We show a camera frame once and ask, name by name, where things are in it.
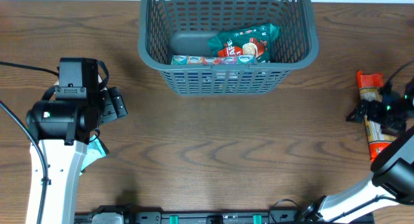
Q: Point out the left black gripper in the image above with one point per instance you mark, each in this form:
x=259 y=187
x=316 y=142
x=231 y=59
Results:
x=116 y=103

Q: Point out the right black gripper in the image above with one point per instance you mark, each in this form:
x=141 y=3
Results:
x=369 y=108

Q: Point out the orange spaghetti packet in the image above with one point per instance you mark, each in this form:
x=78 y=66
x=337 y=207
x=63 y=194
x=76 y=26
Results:
x=369 y=85

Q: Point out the grey plastic basket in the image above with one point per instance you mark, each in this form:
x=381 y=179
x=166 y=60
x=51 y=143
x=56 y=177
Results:
x=183 y=27

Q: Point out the green Nescafe coffee bag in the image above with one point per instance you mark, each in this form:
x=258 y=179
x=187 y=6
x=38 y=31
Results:
x=255 y=41

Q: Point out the blue Kleenex tissue multipack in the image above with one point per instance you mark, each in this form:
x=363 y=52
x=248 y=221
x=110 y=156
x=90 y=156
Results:
x=229 y=60

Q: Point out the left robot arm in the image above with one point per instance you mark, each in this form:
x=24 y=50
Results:
x=61 y=123

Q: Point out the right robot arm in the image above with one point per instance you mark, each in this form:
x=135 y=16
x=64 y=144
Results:
x=390 y=182

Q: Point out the teal white sachet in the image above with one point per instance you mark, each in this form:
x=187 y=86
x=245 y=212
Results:
x=95 y=150

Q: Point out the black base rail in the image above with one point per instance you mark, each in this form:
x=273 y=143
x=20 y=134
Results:
x=126 y=215

